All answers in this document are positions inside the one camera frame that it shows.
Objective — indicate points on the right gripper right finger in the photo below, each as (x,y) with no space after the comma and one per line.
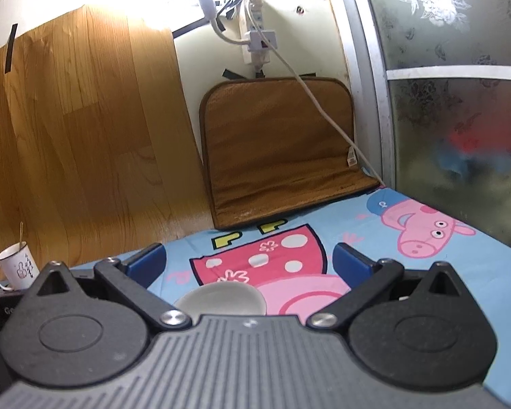
(369,282)

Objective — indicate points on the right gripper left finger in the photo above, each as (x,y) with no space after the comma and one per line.
(126,283)

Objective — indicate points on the white floral plate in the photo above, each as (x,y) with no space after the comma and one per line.
(226,298)

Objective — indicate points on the white enamel mug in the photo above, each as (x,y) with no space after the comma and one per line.
(18,269)

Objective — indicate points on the brown seat cushion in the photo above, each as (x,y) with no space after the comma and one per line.
(267,150)

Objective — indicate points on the frosted glass sliding door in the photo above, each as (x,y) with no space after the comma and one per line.
(437,74)

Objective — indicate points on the white power strip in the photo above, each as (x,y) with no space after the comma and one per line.
(260,41)

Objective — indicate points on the wood grain wall panel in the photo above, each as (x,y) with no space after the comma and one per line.
(97,153)

